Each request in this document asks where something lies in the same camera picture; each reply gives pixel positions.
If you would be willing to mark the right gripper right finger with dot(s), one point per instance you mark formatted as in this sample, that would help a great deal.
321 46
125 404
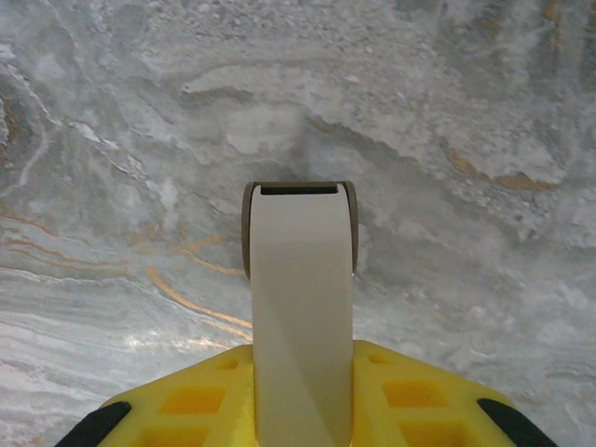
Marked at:
410 405

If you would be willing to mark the white tape roll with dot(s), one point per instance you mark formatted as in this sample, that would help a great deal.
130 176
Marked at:
300 279

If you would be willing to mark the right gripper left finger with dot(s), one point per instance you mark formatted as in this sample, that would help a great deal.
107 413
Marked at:
195 405

